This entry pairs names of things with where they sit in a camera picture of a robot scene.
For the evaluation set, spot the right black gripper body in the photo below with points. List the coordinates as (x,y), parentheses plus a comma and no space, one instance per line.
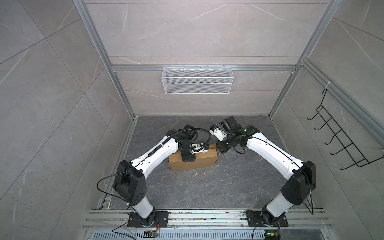
(227,142)

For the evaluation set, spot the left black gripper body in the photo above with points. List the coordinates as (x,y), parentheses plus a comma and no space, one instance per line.
(187,155)

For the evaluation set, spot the brown cardboard box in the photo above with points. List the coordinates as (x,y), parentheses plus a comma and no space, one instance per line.
(203,160)

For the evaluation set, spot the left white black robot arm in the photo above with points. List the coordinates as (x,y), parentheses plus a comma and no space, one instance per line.
(130,179)

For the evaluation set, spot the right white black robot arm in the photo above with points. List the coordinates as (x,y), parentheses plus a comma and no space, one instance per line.
(300,176)

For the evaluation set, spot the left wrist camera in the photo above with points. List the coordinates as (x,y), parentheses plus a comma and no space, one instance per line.
(199,148)

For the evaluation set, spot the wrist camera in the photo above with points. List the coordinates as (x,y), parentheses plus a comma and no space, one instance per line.
(222,130)
(199,148)

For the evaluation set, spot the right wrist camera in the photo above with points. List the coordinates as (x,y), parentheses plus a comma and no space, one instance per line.
(222,130)

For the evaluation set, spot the white wire mesh basket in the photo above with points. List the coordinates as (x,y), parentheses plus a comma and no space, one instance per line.
(197,80)

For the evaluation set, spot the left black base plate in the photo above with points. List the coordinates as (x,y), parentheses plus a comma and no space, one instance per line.
(154,219)

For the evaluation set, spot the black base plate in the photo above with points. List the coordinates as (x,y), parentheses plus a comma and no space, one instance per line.
(154,219)
(253,220)

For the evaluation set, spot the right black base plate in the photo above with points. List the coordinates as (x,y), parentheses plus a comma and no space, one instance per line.
(253,220)

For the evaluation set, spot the white cable duct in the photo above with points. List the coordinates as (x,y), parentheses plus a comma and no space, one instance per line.
(182,235)

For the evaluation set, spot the aluminium mounting rail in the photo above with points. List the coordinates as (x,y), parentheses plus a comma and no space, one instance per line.
(222,219)

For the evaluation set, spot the black wire hook rack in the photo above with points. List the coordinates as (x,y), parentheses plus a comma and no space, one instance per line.
(348,146)

